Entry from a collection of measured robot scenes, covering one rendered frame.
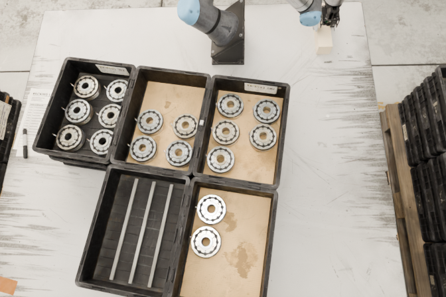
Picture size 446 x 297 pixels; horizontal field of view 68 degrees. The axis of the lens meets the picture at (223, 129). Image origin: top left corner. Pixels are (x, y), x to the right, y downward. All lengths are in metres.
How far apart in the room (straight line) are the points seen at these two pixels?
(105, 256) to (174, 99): 0.64
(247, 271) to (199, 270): 0.16
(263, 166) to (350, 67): 0.65
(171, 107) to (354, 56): 0.86
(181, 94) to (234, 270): 0.70
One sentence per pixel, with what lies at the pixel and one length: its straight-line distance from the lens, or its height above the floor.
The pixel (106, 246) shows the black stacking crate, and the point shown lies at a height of 0.83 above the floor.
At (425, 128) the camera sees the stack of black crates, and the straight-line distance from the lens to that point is 1.99.
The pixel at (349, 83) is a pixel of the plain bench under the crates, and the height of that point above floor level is 0.70.
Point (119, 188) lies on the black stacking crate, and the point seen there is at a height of 0.83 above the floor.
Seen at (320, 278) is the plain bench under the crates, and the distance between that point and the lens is 1.37.
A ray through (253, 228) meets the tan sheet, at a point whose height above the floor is 0.83.
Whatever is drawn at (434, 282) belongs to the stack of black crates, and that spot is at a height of 0.20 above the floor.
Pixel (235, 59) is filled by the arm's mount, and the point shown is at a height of 0.74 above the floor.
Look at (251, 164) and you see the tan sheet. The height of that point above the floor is 0.83.
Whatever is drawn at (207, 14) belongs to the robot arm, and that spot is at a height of 0.98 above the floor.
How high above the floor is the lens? 2.04
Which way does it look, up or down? 70 degrees down
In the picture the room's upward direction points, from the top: 10 degrees counter-clockwise
